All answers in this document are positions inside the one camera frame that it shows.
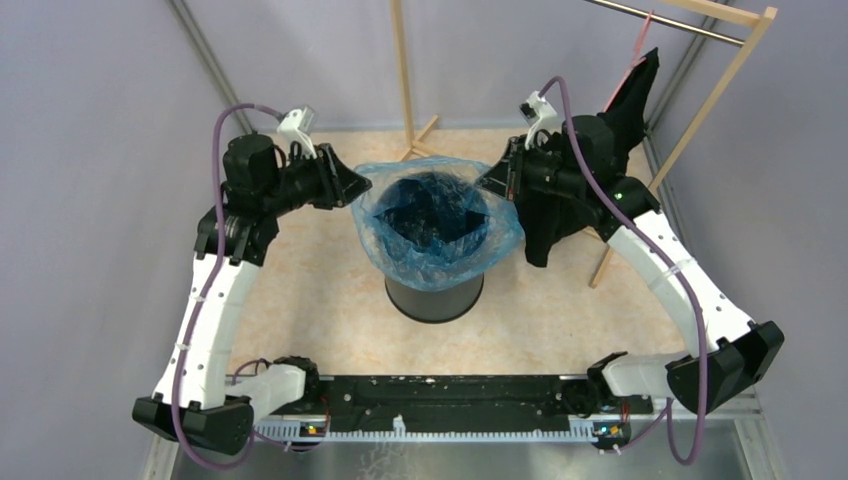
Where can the blue plastic trash bag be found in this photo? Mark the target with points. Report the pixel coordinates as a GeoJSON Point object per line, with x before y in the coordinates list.
{"type": "Point", "coordinates": [426, 224]}

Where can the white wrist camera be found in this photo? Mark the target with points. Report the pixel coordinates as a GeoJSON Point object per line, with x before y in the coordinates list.
{"type": "Point", "coordinates": [539, 114]}
{"type": "Point", "coordinates": [295, 127]}

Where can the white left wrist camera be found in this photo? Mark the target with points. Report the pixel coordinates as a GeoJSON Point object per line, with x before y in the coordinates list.
{"type": "Point", "coordinates": [295, 127]}

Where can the black trash bin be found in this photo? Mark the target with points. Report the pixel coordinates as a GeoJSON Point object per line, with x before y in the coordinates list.
{"type": "Point", "coordinates": [435, 307]}

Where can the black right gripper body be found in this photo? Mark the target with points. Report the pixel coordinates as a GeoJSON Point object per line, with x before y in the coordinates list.
{"type": "Point", "coordinates": [532, 169]}

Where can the black cloth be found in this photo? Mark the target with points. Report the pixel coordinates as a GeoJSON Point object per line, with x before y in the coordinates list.
{"type": "Point", "coordinates": [605, 140]}

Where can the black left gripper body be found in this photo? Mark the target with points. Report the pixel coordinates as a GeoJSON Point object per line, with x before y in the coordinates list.
{"type": "Point", "coordinates": [312, 183]}

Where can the pink hanger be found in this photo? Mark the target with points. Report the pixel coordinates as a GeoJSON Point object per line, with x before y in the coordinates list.
{"type": "Point", "coordinates": [636, 58]}

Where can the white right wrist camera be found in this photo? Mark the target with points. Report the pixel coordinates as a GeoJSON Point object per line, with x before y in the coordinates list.
{"type": "Point", "coordinates": [539, 114]}

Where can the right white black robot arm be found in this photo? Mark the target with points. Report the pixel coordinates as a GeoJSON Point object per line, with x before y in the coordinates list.
{"type": "Point", "coordinates": [726, 350]}

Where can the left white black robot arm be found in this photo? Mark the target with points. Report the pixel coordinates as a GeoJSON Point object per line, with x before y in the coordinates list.
{"type": "Point", "coordinates": [191, 404]}

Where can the wooden clothes rack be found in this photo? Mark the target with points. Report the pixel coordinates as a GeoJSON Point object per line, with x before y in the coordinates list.
{"type": "Point", "coordinates": [723, 21]}

